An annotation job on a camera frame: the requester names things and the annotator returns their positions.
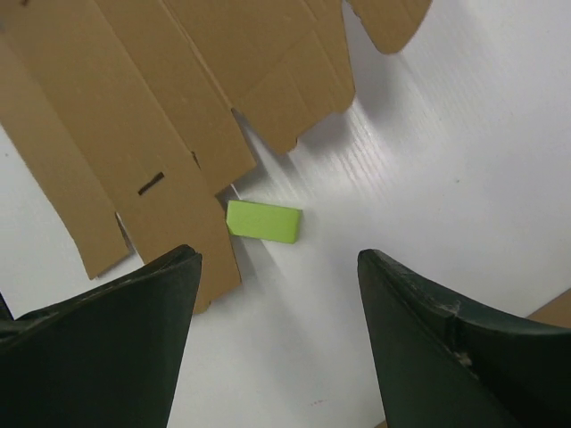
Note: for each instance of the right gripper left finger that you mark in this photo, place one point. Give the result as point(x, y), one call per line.
point(109, 357)

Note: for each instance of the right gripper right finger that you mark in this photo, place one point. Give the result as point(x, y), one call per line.
point(445, 360)

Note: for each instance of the brown cardboard box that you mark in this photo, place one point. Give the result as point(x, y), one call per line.
point(125, 112)

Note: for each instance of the flat cardboard stack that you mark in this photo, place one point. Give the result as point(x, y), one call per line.
point(556, 312)

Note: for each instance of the green rectangular block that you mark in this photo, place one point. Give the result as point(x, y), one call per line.
point(263, 221)

